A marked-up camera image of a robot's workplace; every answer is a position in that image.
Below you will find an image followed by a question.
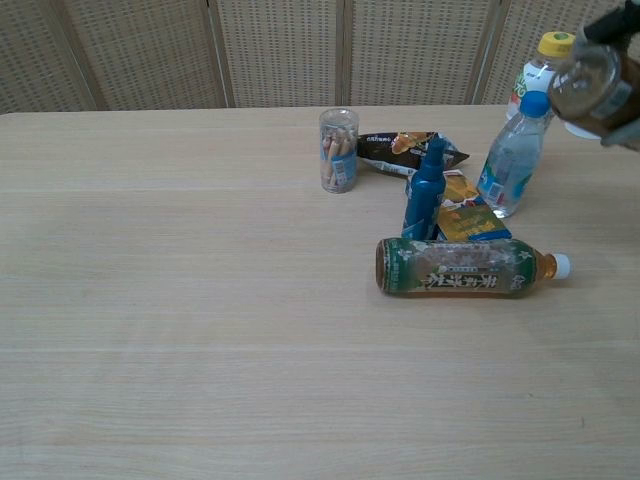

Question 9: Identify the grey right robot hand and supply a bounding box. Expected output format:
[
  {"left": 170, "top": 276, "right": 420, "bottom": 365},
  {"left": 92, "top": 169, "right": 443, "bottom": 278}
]
[{"left": 581, "top": 0, "right": 640, "bottom": 152}]

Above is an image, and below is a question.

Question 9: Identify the brown drink bottle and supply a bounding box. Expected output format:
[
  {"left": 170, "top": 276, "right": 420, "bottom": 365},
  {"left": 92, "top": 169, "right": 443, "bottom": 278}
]
[{"left": 546, "top": 28, "right": 640, "bottom": 139}]

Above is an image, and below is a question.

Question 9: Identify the yellow-cap white bottle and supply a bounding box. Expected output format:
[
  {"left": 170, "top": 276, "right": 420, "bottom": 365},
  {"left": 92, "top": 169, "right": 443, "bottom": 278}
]
[{"left": 505, "top": 31, "right": 576, "bottom": 124}]

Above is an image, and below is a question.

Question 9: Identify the blue cap water bottle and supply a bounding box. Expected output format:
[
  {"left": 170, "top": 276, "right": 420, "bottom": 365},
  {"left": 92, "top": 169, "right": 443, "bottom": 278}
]
[{"left": 476, "top": 90, "right": 555, "bottom": 220}]

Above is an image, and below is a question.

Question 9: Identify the red white yellow box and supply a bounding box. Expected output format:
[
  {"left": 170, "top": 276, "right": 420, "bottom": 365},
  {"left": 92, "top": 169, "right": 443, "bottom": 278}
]
[{"left": 441, "top": 169, "right": 487, "bottom": 209}]

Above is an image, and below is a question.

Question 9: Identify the yellow and blue box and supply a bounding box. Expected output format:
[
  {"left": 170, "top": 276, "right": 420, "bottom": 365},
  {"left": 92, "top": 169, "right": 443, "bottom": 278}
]
[{"left": 436, "top": 203, "right": 513, "bottom": 243}]

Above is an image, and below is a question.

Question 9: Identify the dark snack bag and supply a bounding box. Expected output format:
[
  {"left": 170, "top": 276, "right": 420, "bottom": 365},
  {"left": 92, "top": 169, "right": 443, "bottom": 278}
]
[{"left": 356, "top": 130, "right": 472, "bottom": 178}]

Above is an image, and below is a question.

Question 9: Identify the blue spray bottle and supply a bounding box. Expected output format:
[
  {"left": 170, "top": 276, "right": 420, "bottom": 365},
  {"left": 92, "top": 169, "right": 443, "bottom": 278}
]
[{"left": 401, "top": 138, "right": 448, "bottom": 242}]

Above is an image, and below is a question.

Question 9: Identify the green label tea bottle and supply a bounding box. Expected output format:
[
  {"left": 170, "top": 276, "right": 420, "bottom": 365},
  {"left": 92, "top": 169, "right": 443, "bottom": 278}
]
[{"left": 374, "top": 237, "right": 573, "bottom": 300}]

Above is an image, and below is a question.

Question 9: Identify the clear cylinder of snack sticks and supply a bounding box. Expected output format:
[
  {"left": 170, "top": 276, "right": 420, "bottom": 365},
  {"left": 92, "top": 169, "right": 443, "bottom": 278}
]
[{"left": 318, "top": 107, "right": 361, "bottom": 196}]

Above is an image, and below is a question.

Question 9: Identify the woven folding screen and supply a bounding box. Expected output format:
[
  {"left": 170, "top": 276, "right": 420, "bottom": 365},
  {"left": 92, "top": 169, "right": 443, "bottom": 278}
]
[{"left": 0, "top": 0, "right": 640, "bottom": 115}]

